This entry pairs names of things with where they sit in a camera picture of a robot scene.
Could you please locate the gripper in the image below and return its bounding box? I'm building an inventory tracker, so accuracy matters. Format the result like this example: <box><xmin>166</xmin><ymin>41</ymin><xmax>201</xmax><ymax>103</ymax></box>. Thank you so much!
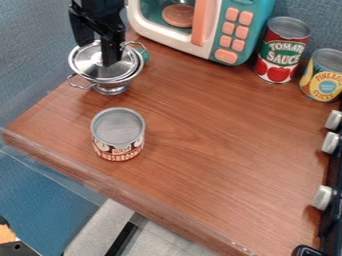
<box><xmin>68</xmin><ymin>0</ymin><xmax>129</xmax><ymax>68</ymax></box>

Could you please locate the silver lid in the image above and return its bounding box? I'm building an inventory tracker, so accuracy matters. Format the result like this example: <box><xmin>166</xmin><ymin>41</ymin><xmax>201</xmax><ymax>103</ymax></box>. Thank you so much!
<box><xmin>72</xmin><ymin>44</ymin><xmax>141</xmax><ymax>80</ymax></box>

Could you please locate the silver pot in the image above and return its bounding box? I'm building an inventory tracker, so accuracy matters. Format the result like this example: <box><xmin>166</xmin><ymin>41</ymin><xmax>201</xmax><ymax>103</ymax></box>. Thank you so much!
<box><xmin>65</xmin><ymin>39</ymin><xmax>149</xmax><ymax>97</ymax></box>

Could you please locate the green toy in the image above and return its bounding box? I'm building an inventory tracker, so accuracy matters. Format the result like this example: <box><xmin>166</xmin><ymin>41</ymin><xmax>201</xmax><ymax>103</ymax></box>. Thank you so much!
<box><xmin>133</xmin><ymin>47</ymin><xmax>151</xmax><ymax>63</ymax></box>

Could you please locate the brown toy cookie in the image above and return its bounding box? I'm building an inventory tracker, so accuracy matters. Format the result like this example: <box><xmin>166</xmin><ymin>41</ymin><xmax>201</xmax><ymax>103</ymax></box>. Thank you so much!
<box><xmin>160</xmin><ymin>3</ymin><xmax>197</xmax><ymax>29</ymax></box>

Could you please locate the brown mushroom can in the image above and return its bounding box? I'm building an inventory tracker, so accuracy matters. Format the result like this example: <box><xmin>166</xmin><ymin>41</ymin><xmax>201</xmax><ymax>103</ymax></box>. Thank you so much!
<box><xmin>89</xmin><ymin>106</ymin><xmax>147</xmax><ymax>163</ymax></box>

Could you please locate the toy microwave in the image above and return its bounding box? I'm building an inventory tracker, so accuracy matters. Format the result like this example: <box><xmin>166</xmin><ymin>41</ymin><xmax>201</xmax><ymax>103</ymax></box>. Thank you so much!
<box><xmin>125</xmin><ymin>0</ymin><xmax>278</xmax><ymax>67</ymax></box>

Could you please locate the red tomato sauce can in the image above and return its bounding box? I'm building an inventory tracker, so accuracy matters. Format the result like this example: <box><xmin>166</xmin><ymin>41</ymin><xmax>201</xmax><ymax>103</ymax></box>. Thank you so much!
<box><xmin>253</xmin><ymin>16</ymin><xmax>313</xmax><ymax>85</ymax></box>

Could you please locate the yellow pineapple can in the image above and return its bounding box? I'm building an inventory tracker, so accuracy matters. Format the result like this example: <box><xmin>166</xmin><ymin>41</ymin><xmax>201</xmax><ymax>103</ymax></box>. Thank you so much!
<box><xmin>297</xmin><ymin>47</ymin><xmax>342</xmax><ymax>104</ymax></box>

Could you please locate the toy stove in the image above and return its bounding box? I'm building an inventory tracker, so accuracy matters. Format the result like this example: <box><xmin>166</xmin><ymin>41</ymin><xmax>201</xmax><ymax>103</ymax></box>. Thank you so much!
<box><xmin>291</xmin><ymin>108</ymin><xmax>342</xmax><ymax>256</ymax></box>

